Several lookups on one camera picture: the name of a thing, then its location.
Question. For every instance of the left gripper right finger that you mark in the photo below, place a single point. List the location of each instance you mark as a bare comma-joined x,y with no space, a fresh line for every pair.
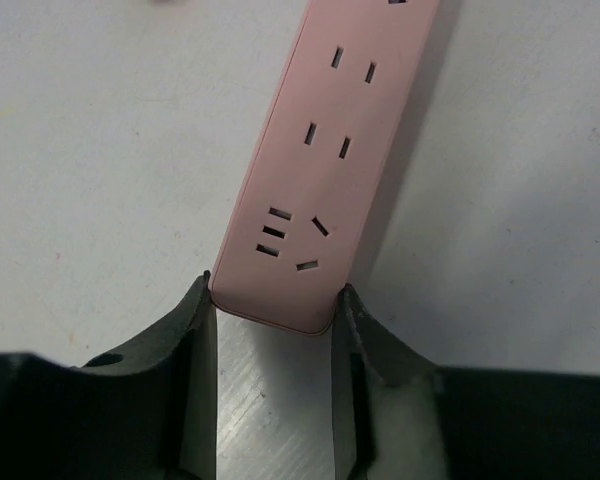
397,415

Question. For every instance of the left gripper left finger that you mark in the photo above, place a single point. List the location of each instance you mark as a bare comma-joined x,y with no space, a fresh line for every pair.
146,409

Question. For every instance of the pink power strip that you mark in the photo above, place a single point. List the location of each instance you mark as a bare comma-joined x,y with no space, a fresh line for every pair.
310,185

